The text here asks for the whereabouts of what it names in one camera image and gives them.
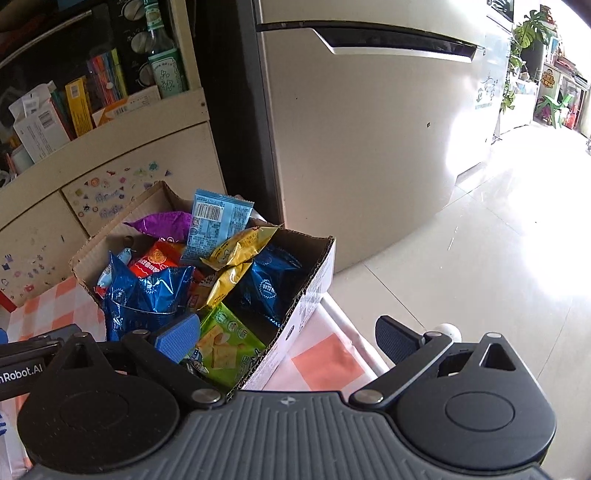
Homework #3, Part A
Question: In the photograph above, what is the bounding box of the dark blue snack bag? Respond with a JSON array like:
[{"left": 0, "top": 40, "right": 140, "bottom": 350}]
[
  {"left": 238, "top": 245, "right": 303, "bottom": 327},
  {"left": 102, "top": 253, "right": 194, "bottom": 341}
]

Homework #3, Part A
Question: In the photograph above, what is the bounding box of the green cracker bag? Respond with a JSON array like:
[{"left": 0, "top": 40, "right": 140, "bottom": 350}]
[{"left": 185, "top": 303, "right": 266, "bottom": 389}]

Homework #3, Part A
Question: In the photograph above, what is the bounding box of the red snack bag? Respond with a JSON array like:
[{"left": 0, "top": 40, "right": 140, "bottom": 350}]
[{"left": 129, "top": 240, "right": 185, "bottom": 278}]

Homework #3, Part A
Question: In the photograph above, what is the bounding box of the yellow snack bag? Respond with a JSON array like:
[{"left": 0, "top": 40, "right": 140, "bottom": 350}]
[{"left": 201, "top": 225, "right": 280, "bottom": 271}]

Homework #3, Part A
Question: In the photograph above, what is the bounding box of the purple snack bag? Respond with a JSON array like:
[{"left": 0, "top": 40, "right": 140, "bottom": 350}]
[{"left": 125, "top": 211, "right": 191, "bottom": 243}]

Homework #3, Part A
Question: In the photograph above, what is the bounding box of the light blue snack bag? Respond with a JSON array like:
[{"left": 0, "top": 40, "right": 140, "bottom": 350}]
[{"left": 181, "top": 189, "right": 253, "bottom": 266}]

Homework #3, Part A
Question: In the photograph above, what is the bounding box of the American chips light blue bag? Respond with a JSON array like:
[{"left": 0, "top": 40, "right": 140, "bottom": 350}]
[{"left": 95, "top": 247, "right": 133, "bottom": 295}]

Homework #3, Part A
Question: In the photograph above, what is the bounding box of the yellow wafer packet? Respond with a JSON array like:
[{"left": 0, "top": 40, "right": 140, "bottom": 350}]
[{"left": 204, "top": 261, "right": 252, "bottom": 309}]

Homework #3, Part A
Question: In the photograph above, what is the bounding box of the pink checkered tablecloth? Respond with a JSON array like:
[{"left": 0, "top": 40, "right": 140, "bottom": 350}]
[{"left": 0, "top": 275, "right": 392, "bottom": 480}]

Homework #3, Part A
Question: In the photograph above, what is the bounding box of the cardboard milk box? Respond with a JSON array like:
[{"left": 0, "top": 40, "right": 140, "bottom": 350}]
[{"left": 71, "top": 181, "right": 335, "bottom": 393}]

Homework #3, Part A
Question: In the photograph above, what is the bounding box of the beige cabinet with stickers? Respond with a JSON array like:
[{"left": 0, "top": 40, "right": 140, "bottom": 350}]
[{"left": 1, "top": 1, "right": 226, "bottom": 311}]

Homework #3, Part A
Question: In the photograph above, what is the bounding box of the white medicine box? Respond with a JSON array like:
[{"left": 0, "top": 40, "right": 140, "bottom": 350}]
[{"left": 9, "top": 82, "right": 70, "bottom": 163}]

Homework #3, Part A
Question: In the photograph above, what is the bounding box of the silver refrigerator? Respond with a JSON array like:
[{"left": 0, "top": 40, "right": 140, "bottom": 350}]
[{"left": 235, "top": 1, "right": 504, "bottom": 270}]

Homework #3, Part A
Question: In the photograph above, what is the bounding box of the yellow flat box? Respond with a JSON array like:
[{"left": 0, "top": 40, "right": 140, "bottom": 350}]
[{"left": 65, "top": 76, "right": 94, "bottom": 138}]

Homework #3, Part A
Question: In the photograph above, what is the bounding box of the green glass bottle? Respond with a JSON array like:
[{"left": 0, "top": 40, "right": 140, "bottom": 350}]
[{"left": 143, "top": 1, "right": 185, "bottom": 98}]

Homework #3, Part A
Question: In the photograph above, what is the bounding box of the potted green plant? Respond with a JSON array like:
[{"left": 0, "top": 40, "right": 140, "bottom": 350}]
[{"left": 500, "top": 7, "right": 553, "bottom": 113}]

